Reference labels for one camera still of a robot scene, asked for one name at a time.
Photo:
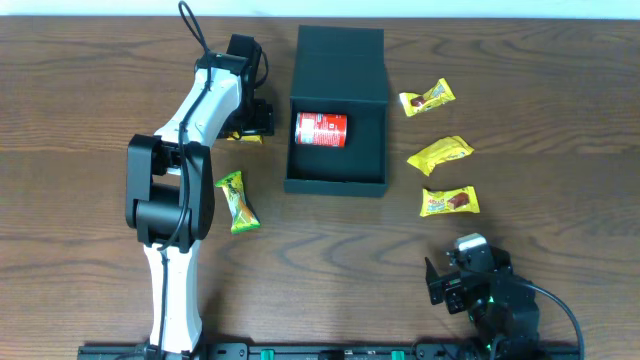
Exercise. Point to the yellow Julies snack packet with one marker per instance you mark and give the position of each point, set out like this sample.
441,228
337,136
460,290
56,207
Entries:
443,150

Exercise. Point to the yellow Apollo cake packet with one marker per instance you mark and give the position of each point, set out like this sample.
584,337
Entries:
451,201

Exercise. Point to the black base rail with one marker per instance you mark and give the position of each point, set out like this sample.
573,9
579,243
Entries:
242,351

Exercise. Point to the black open box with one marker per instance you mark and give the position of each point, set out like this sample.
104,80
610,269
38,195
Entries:
340,71

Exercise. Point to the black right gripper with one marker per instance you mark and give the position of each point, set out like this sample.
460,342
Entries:
445,290

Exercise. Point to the small yellow snack packet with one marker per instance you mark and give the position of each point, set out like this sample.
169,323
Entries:
246,138

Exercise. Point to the green yellow snack bar wrapper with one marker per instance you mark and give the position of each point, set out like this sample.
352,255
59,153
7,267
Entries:
243,218

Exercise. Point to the red snack can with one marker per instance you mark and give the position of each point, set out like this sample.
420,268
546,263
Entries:
320,129

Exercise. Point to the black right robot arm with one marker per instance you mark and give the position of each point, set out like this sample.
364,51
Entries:
498,303

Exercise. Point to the yellow chocolate cake packet top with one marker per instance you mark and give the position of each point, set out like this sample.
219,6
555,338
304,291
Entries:
438,95

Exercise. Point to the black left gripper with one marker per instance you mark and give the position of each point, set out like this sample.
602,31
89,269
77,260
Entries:
261,118

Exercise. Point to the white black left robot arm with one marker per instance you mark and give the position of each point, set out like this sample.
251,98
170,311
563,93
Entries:
170,189

